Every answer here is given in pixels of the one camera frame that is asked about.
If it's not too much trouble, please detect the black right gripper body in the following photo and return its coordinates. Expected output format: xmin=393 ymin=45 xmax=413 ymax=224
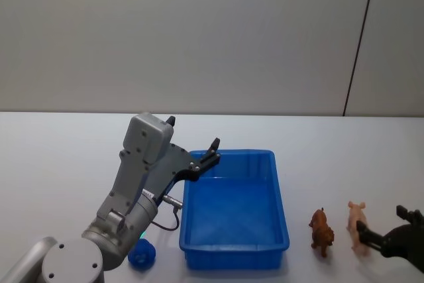
xmin=380 ymin=221 xmax=424 ymax=272

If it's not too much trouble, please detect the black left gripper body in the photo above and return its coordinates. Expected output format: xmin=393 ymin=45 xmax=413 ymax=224
xmin=144 ymin=142 xmax=201 ymax=203

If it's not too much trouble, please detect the pink pig toy figure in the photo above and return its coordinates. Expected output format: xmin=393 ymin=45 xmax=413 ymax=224
xmin=345 ymin=200 xmax=372 ymax=257

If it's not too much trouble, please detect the brown lion toy figure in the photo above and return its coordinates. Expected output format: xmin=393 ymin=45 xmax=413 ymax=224
xmin=308 ymin=207 xmax=335 ymax=258

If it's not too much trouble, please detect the blue plastic bin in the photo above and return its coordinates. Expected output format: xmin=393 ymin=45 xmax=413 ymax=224
xmin=178 ymin=148 xmax=291 ymax=271

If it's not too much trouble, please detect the small blue toy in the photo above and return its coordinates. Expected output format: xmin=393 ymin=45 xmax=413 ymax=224
xmin=128 ymin=237 xmax=158 ymax=272

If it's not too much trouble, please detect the thin dark gripper cable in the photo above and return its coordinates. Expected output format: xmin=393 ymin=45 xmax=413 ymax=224
xmin=152 ymin=195 xmax=184 ymax=231

